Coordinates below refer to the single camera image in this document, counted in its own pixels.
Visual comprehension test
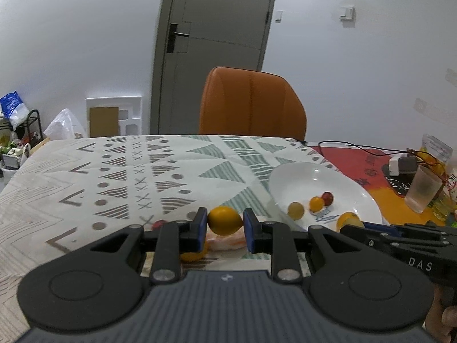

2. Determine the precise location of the large orange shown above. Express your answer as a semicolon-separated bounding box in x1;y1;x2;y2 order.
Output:
180;243;209;262
336;212;364;232

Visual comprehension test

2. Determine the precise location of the person's right hand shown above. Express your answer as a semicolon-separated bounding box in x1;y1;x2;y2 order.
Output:
424;284;457;343

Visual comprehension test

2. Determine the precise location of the black metal rack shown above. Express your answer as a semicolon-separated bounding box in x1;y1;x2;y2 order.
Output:
1;109;44;153

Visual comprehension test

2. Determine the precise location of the blue white bag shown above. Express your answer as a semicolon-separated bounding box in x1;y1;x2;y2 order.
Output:
0;91;29;129

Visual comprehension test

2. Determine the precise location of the white ceramic plate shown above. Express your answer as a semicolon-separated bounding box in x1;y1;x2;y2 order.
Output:
269;163;383;231

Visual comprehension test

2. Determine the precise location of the plastic drink bottle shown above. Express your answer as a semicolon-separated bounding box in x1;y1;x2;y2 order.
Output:
443;165;457;204

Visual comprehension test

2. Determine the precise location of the small pomelo segment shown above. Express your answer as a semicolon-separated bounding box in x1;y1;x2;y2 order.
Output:
206;233;246;252

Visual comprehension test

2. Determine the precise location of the brown longan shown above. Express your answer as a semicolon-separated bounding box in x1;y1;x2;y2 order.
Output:
287;201;305;221

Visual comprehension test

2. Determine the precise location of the orange leather chair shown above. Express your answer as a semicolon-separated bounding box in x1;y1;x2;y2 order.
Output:
199;67;308;140

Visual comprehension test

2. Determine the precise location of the red orange cartoon mat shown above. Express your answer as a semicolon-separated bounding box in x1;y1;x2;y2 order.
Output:
313;145;445;226

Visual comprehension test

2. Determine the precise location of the white plastic bag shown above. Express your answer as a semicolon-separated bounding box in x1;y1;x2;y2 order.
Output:
44;108;87;140

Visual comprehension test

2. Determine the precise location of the patterned white tablecloth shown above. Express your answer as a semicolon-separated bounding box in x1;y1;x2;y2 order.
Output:
1;135;342;342

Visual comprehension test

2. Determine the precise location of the black cable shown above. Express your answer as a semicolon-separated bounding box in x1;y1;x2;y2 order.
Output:
296;139;422;158

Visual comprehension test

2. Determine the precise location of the white bag with box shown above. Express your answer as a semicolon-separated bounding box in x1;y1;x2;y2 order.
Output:
1;143;31;182

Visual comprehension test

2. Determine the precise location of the wall socket plate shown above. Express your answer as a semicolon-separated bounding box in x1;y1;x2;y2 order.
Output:
414;98;442;121

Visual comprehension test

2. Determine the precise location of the yellow snack packet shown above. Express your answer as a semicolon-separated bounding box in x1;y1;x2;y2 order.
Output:
418;134;453;176

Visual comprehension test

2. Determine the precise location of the black door handle lock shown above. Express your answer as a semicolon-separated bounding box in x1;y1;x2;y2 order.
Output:
167;23;189;53

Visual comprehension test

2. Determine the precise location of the small yellow kumquat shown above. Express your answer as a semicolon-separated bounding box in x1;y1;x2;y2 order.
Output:
208;206;243;236
309;196;325;212

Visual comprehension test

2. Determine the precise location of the frosted glass cup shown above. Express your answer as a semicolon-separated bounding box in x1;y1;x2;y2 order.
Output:
404;166;442;214

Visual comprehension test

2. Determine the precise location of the dark red passion fruit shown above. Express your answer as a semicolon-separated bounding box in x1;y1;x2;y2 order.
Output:
321;191;334;207

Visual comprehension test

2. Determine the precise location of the large orange front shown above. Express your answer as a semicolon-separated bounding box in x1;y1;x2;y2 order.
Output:
336;212;364;232

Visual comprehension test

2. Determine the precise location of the white power adapter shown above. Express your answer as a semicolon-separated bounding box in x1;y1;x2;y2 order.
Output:
388;154;418;177

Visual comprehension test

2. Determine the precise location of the white foam packaging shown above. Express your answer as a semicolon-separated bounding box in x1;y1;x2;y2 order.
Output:
86;95;143;138

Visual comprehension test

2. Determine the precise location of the large orange back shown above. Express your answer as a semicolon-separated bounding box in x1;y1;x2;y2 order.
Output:
180;243;209;262

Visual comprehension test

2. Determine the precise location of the small white wall switch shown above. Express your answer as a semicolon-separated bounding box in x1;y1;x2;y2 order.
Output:
274;10;283;23

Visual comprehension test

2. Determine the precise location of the grey door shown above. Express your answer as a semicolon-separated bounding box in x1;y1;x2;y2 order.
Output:
149;0;274;134

